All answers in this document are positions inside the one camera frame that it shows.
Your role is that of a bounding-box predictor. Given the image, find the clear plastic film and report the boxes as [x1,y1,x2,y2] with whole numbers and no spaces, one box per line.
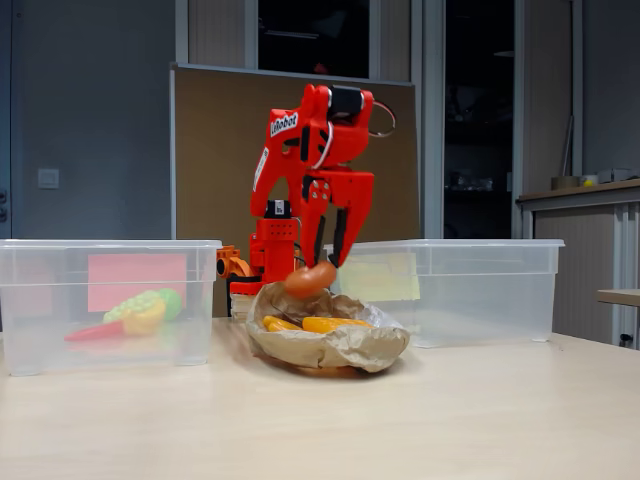
[359,303,404,331]

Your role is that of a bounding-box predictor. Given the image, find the orange toy croissant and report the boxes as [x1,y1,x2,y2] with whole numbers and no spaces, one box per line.
[262,314,303,333]

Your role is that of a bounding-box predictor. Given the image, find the crumpled brown paper bag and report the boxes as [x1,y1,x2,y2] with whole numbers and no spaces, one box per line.
[244,280,412,375]

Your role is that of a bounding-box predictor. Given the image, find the clear plastic bin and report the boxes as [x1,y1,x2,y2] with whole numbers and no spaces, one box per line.
[0,238,224,377]
[323,238,566,350]

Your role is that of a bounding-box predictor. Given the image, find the red toy chili pepper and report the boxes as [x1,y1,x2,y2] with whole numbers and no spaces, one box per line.
[63,319,125,344]

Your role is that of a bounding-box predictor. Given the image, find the pink paper label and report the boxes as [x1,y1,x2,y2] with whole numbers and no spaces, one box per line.
[87,253,189,314]

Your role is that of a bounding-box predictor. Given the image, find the dark glass door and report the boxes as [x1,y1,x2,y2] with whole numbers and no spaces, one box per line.
[443,0,516,240]

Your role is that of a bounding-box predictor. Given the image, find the grey roller shutter cabinet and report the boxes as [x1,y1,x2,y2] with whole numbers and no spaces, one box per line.
[515,178,640,346]

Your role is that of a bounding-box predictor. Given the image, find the wooden base block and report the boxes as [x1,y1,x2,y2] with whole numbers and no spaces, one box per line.
[229,293,259,317]

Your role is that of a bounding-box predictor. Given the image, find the light green toy grapes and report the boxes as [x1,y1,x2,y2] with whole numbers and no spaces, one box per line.
[102,290,164,324]

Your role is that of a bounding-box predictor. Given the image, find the wooden side table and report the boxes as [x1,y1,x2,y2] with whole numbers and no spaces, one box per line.
[595,288,640,307]

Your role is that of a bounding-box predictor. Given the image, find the yellow-green paper label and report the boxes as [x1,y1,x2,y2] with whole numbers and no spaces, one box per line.
[337,252,421,303]

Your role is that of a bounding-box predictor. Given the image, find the orange toy waffle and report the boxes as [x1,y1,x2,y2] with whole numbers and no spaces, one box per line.
[302,316,374,335]

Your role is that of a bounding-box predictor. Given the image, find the brown toy donut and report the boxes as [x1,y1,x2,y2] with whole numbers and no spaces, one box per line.
[283,260,337,300]

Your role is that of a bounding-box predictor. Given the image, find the orange clamp with ring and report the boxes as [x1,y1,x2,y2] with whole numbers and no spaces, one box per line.
[216,244,256,281]

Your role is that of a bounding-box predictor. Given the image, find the brown cork pin board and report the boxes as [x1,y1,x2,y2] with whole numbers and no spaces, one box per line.
[169,62,420,318]

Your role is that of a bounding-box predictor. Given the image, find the dark window pane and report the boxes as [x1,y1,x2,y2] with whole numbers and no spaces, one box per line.
[257,0,371,80]

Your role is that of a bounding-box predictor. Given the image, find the green toy apple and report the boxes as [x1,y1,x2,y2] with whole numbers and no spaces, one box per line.
[158,288,184,321]

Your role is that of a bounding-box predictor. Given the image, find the yellow toy banana bunch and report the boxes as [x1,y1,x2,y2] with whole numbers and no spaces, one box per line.
[122,298,167,336]

